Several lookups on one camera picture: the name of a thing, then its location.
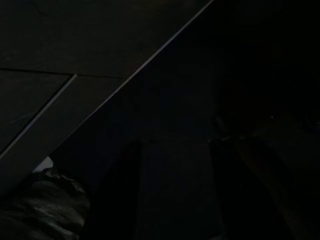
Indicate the camouflage patterned fabric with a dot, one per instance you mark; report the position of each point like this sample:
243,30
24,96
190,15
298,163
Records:
45,205

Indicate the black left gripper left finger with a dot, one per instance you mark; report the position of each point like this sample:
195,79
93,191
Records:
117,200

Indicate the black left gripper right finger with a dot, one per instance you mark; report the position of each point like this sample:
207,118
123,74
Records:
232,200

